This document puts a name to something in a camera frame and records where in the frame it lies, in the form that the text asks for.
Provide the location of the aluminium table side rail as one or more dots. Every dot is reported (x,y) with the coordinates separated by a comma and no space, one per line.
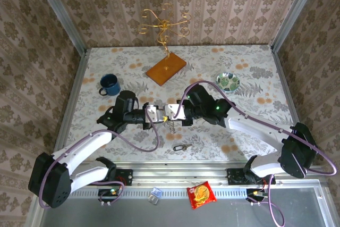
(291,104)
(71,104)

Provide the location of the small black circuit board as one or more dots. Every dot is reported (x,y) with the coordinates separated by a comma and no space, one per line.
(109,192)
(255,193)

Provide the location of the aluminium rail beam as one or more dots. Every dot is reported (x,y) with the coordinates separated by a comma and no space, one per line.
(172,175)

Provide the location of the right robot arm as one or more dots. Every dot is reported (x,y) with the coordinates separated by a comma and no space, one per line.
(255,128)

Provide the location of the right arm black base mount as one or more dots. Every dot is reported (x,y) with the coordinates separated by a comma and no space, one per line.
(233,176)

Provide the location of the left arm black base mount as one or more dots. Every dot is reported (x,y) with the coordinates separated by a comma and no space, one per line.
(127,176)

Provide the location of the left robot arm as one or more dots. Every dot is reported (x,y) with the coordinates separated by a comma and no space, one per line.
(79,147)

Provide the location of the dark blue enamel mug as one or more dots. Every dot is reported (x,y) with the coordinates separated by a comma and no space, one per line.
(109,82)

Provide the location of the floral table cover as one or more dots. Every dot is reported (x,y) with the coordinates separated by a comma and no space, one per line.
(159,91)

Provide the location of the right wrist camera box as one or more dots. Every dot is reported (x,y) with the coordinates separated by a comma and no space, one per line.
(172,110)

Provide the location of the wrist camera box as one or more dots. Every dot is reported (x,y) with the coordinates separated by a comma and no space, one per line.
(172,110)
(152,111)

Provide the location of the clear plastic small package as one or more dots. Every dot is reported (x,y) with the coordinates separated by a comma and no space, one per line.
(154,196)

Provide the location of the aluminium frame post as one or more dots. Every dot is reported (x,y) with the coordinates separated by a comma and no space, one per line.
(295,11)
(60,11)

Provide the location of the key with black tag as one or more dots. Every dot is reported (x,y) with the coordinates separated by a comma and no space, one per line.
(178,147)

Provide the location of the perforated metal strip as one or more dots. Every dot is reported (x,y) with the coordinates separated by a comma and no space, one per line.
(175,193)

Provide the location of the red snack packet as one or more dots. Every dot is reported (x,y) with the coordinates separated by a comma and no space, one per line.
(202,195)

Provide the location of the grey metal panel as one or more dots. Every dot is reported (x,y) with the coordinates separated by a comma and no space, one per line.
(132,216)

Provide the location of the green leaf pattern bowl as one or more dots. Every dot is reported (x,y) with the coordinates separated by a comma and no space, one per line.
(228,82)

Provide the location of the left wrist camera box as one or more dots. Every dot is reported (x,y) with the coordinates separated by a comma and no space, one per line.
(152,111)

